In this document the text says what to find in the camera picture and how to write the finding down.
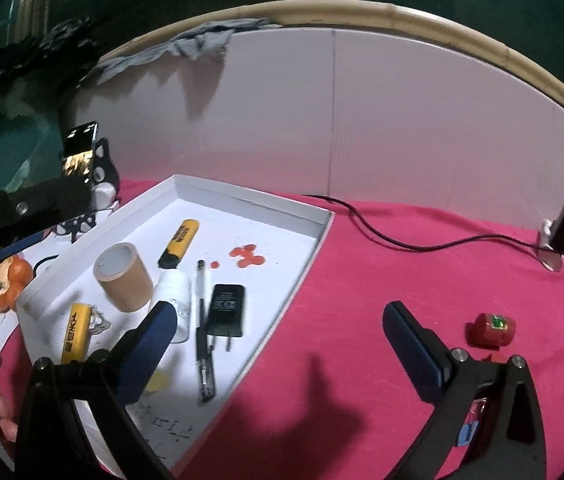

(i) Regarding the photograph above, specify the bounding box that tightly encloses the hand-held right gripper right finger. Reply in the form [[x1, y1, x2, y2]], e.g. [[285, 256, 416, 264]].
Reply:
[[382, 301, 547, 480]]

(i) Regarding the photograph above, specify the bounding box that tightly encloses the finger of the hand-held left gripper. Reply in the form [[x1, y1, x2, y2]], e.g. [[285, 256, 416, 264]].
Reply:
[[1, 177, 93, 247]]

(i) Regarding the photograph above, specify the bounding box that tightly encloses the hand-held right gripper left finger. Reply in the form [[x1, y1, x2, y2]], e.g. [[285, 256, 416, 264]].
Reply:
[[14, 300, 179, 480]]

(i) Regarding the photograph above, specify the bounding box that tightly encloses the brown tape roll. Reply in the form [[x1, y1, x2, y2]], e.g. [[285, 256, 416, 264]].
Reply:
[[93, 242, 154, 314]]

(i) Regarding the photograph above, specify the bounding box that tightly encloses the black plug charger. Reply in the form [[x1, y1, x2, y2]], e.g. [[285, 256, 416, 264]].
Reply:
[[204, 284, 247, 354]]

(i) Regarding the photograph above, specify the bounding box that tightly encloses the white shallow box tray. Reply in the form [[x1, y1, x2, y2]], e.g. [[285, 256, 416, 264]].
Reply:
[[14, 174, 337, 478]]

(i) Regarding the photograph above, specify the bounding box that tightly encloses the silver ornate clip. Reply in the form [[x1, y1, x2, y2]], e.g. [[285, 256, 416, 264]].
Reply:
[[87, 304, 113, 335]]

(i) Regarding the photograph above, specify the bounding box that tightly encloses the black smartphone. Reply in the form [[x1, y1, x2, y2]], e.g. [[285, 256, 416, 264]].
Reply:
[[62, 121, 101, 184]]

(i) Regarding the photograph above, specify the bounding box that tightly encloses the orange figurine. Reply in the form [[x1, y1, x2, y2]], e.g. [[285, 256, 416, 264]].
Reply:
[[0, 255, 33, 315]]

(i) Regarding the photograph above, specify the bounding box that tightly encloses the red table cloth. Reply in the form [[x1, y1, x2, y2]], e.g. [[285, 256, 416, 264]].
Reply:
[[0, 177, 564, 480]]

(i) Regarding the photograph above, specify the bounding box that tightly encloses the white plastic bottle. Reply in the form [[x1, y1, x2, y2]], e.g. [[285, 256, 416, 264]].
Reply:
[[154, 269, 193, 345]]

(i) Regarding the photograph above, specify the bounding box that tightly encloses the yellow battery pack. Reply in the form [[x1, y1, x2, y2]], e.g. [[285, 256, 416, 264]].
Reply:
[[60, 302, 94, 365]]

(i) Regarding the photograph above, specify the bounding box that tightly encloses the black pen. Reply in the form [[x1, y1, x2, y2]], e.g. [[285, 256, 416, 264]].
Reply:
[[194, 259, 217, 404]]

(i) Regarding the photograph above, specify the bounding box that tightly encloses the small red cylinder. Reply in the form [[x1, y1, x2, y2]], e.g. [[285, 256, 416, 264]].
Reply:
[[466, 312, 518, 351]]

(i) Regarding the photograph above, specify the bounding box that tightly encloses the red blue small packet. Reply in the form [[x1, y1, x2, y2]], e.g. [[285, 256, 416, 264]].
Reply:
[[456, 395, 490, 449]]

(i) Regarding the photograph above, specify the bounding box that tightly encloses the yellow black highlighter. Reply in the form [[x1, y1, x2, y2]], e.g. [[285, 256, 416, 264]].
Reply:
[[157, 219, 201, 270]]

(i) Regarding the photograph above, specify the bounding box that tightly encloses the black knit cloth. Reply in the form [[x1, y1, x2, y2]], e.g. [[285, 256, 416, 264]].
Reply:
[[0, 15, 99, 92]]

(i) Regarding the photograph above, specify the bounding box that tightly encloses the grey cloth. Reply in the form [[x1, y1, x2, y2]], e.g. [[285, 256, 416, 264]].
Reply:
[[94, 17, 283, 86]]

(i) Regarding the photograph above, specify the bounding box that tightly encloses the white backdrop board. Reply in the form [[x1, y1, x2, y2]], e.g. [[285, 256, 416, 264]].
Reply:
[[59, 27, 564, 242]]

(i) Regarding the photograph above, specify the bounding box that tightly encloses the black cable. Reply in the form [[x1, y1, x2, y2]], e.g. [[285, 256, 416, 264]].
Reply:
[[304, 194, 550, 252]]

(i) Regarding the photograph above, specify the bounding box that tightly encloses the beige bamboo rail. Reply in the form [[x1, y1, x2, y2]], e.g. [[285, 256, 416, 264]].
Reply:
[[79, 2, 564, 137]]

